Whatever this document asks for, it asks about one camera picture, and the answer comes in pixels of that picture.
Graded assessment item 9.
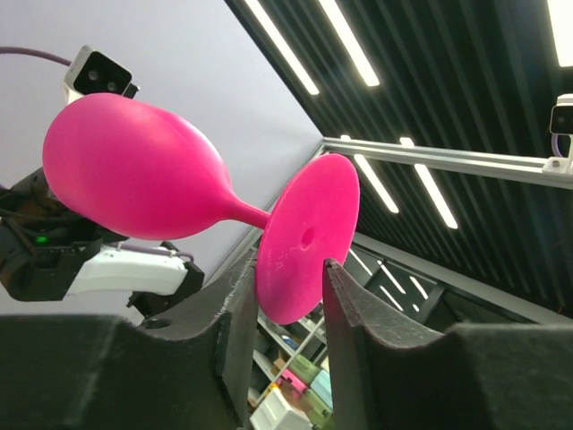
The magenta plastic wine glass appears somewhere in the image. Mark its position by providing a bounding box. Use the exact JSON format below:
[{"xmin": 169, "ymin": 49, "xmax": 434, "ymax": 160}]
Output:
[{"xmin": 42, "ymin": 93, "xmax": 360, "ymax": 324}]

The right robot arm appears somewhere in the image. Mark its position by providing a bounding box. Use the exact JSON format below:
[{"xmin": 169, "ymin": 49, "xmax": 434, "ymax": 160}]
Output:
[{"xmin": 1, "ymin": 169, "xmax": 205, "ymax": 318}]

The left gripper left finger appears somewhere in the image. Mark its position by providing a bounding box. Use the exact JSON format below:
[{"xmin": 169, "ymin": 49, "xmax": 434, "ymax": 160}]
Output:
[{"xmin": 1, "ymin": 252, "xmax": 259, "ymax": 429}]

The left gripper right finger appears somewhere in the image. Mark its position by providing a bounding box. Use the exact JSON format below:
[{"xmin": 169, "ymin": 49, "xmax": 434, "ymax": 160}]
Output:
[{"xmin": 323, "ymin": 259, "xmax": 572, "ymax": 429}]

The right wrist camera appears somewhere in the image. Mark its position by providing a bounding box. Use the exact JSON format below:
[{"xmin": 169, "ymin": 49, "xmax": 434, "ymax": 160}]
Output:
[{"xmin": 63, "ymin": 46, "xmax": 141, "ymax": 105}]

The storage shelf with boxes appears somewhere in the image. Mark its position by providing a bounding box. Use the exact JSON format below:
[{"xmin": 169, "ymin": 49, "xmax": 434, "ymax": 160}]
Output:
[{"xmin": 245, "ymin": 305, "xmax": 335, "ymax": 429}]

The overhead external camera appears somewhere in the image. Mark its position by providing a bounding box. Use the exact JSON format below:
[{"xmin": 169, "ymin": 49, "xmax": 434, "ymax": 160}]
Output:
[{"xmin": 543, "ymin": 93, "xmax": 573, "ymax": 176}]

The aluminium frame beam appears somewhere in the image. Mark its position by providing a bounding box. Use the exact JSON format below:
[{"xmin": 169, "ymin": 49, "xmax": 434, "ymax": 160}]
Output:
[{"xmin": 323, "ymin": 138, "xmax": 572, "ymax": 190}]

